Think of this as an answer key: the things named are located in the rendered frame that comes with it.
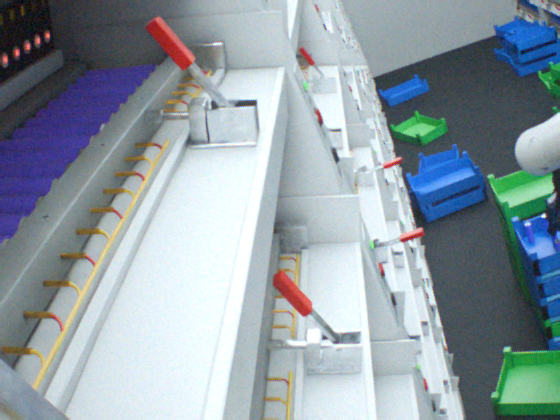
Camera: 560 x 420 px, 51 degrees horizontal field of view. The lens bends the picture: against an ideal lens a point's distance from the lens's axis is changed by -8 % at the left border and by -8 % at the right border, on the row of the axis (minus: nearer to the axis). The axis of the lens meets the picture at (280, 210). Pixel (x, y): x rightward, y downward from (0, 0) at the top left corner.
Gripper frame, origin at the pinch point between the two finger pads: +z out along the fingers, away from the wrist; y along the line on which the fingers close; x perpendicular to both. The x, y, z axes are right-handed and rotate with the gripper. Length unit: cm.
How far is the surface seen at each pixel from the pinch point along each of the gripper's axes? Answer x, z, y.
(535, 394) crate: -24.3, 33.4, -26.3
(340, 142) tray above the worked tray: -5, -77, -68
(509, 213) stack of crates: 19.4, 15.2, 3.0
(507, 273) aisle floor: 21, 55, 10
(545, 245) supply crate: 1.2, 10.0, -1.1
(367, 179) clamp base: 8, -50, -56
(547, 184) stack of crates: 21.4, 19.4, 25.0
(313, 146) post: -20, -95, -80
